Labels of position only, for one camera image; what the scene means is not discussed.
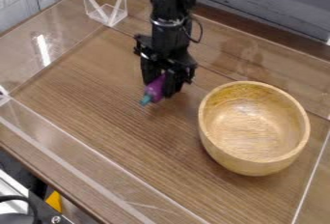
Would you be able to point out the brown wooden bowl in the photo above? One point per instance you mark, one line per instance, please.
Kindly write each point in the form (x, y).
(254, 127)

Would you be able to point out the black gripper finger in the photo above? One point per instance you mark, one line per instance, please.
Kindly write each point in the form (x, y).
(174, 80)
(151, 70)

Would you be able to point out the purple toy eggplant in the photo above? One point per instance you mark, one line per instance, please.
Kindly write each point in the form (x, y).
(154, 91)

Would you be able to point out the clear acrylic tray wall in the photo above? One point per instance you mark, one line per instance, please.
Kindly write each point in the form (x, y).
(129, 161)

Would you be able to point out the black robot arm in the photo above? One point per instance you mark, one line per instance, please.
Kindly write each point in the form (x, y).
(171, 11)

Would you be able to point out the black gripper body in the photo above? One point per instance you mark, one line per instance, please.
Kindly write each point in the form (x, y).
(166, 47)

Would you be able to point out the yellow black device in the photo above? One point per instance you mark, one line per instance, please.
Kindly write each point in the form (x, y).
(54, 209)

